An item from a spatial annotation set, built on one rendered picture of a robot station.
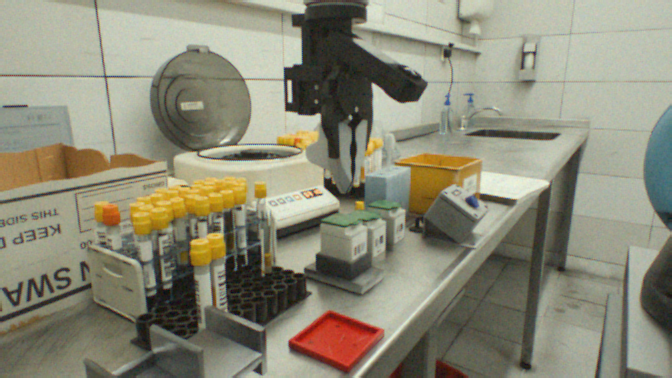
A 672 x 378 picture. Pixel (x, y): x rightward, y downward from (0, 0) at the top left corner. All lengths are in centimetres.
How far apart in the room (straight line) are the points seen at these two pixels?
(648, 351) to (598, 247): 256
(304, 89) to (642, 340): 40
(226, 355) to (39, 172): 55
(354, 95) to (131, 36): 60
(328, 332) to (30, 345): 29
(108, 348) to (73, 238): 14
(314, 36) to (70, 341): 41
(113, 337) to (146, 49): 65
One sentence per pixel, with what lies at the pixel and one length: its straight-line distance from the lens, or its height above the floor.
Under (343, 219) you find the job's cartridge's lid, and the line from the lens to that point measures 53.
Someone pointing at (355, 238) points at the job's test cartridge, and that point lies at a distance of 52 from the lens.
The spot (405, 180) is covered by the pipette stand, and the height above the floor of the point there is 96.
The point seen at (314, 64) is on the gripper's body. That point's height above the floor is 114.
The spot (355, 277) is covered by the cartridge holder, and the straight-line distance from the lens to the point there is 53.
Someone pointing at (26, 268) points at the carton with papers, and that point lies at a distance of 55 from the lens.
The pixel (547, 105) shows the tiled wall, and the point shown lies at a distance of 286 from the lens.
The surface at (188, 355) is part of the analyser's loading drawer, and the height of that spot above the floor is 94.
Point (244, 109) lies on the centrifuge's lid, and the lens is 102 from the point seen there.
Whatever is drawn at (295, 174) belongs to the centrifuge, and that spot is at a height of 96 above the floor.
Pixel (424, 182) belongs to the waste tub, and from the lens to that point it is 82.
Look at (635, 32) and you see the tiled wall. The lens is 284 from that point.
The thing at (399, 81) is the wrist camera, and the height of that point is 112.
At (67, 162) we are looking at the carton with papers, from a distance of 84.
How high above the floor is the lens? 112
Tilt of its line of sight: 14 degrees down
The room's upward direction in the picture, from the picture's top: straight up
